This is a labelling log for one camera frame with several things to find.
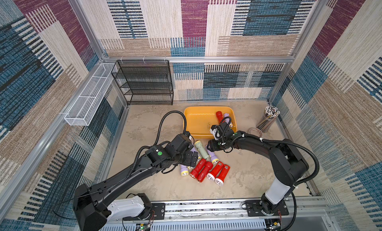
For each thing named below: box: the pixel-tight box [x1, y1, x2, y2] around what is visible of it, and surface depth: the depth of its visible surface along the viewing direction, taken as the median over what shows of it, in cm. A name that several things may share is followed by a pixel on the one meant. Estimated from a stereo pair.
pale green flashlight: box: [194, 139, 210, 160], surface depth 93 cm
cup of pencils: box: [256, 105, 281, 133], surface depth 93 cm
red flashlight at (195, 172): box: [190, 158, 207, 179], surface depth 85 cm
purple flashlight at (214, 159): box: [205, 145, 220, 164], surface depth 89 cm
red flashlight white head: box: [206, 161, 225, 182], surface depth 86 cm
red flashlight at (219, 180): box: [214, 164, 231, 186], surface depth 85 cm
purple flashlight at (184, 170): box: [179, 164, 190, 177], surface depth 85 cm
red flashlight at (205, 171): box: [196, 161, 214, 183], surface depth 85 cm
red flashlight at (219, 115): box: [215, 110, 224, 124], surface depth 111 cm
